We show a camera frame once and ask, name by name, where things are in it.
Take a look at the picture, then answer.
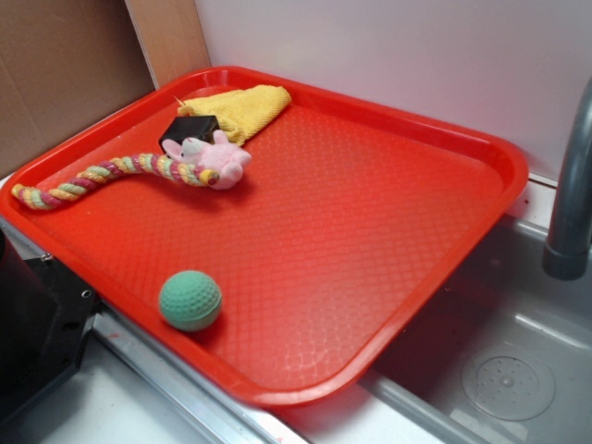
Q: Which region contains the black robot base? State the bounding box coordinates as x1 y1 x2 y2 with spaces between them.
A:
1 234 97 426

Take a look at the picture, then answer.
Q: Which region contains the red plastic tray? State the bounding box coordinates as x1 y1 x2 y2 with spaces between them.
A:
1 67 528 407

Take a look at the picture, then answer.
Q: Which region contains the pink plush toy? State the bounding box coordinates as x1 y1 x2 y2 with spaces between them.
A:
161 129 252 191

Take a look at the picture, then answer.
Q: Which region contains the yellow cloth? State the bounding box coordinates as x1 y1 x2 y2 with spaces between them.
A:
177 85 291 146

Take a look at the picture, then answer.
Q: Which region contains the green dimpled ball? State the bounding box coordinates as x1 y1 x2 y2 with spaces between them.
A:
158 270 223 332

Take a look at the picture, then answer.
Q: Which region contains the black box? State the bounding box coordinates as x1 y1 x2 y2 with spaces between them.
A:
159 116 220 148

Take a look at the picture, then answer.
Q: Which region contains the wooden board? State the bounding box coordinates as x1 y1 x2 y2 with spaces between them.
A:
125 0 211 88

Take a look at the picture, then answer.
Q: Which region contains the grey toy sink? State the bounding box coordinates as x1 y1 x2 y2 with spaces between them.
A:
1 176 591 443

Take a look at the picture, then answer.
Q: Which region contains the grey faucet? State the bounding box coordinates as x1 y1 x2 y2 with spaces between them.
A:
542 83 591 280

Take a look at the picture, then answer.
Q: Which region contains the brown cardboard panel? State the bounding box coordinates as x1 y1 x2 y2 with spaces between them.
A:
1 1 154 176

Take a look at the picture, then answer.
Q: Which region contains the multicolored braided rope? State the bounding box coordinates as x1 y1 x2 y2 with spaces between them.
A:
11 153 221 212

